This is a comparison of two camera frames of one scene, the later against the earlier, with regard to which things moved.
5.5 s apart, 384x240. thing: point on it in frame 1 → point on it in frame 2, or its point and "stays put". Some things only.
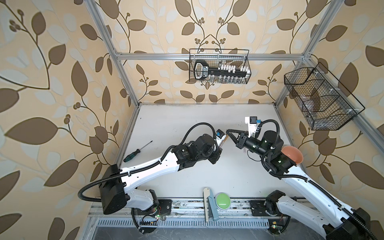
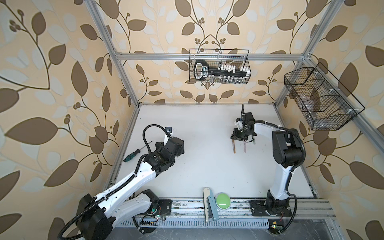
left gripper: (217, 151) → (182, 149)
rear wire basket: (238, 59) stays put
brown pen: (225, 139) → (234, 145)
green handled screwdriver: (138, 151) stays put
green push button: (222, 201) stays put
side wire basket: (326, 104) stays put
